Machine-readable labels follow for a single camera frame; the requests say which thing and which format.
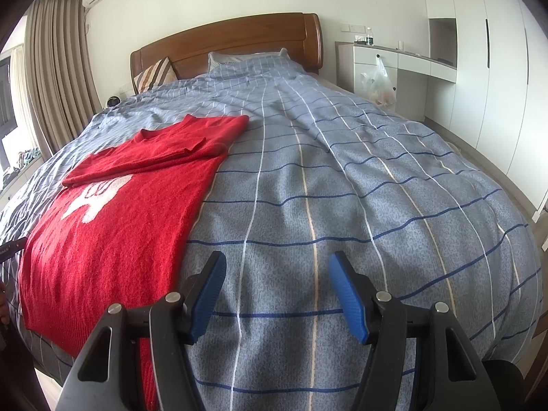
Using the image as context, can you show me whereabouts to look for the white desk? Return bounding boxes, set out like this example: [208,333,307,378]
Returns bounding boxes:
[335,40,457,123]

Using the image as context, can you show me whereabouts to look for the red knitted sweater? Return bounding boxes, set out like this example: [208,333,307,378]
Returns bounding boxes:
[19,113,251,411]

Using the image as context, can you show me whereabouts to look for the blue checked pillow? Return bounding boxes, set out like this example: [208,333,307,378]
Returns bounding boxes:
[207,47,301,80]

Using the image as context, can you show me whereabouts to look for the white window bench cabinet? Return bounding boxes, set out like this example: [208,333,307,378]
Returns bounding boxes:
[0,166,49,208]

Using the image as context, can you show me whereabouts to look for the dark framed window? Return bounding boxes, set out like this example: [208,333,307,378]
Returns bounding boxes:
[0,55,18,169]

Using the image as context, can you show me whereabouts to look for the clear plastic bag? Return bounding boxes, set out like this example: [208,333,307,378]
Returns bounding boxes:
[359,57,397,108]

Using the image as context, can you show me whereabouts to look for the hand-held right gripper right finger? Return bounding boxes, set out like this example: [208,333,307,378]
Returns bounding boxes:
[329,250,502,411]

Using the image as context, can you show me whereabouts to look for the beige pleated curtain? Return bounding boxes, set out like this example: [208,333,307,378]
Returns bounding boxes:
[23,0,104,155]

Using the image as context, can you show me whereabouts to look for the striped cushion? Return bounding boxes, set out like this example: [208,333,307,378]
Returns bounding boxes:
[133,57,179,94]

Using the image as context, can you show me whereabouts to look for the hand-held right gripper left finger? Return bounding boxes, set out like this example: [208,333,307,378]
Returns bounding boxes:
[55,251,228,411]

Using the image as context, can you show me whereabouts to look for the sheer white curtain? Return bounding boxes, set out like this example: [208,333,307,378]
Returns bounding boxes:
[9,46,49,155]

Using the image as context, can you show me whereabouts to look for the pile of clothes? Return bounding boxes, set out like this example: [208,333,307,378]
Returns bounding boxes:
[2,147,42,181]

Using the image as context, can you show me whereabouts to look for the white wardrobe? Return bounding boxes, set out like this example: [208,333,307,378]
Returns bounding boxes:
[417,0,548,190]

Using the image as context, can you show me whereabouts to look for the blue checked duvet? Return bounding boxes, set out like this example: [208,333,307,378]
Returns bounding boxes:
[0,48,543,411]

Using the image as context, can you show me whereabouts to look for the wooden headboard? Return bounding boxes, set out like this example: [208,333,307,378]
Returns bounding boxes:
[130,12,323,95]

